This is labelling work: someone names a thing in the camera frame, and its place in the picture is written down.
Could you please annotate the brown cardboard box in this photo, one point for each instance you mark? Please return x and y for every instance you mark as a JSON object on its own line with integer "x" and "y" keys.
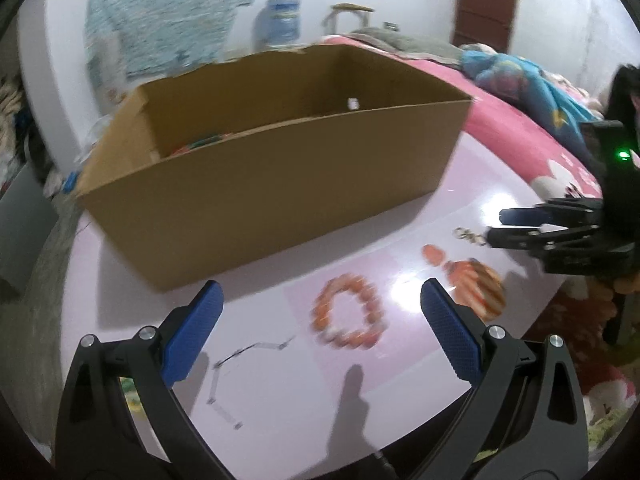
{"x": 275, "y": 185}

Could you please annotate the blue patterned blanket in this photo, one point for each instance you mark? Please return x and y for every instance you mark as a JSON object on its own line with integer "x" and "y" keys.
{"x": 525, "y": 80}

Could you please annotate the pink floral blanket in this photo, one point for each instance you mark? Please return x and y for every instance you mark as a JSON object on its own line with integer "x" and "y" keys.
{"x": 505, "y": 125}

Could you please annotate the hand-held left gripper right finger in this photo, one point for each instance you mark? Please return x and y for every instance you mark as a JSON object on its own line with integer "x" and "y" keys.
{"x": 450, "y": 332}

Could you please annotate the large water bottle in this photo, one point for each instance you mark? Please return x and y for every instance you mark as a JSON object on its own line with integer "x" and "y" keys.
{"x": 281, "y": 22}

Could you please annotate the brown wooden door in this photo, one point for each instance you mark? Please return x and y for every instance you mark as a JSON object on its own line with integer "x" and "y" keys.
{"x": 487, "y": 2}

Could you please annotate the teal patterned cloth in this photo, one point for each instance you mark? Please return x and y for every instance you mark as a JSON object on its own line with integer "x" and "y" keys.
{"x": 165, "y": 10}

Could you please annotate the grey cloth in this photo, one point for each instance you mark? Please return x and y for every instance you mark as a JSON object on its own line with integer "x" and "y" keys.
{"x": 400, "y": 42}

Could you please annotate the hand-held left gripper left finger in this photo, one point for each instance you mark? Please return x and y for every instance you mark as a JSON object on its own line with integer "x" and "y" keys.
{"x": 195, "y": 332}

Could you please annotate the pile of clothes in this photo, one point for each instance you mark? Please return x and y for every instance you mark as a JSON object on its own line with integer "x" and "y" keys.
{"x": 10, "y": 125}

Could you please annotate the small colourful trinket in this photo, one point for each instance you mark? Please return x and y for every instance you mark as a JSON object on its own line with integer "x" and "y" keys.
{"x": 200, "y": 143}

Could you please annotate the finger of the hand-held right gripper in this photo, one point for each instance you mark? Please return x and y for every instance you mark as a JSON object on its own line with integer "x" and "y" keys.
{"x": 510, "y": 237}
{"x": 517, "y": 216}

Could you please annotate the wooden chair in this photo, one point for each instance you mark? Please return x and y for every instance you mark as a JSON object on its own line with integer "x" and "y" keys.
{"x": 350, "y": 12}

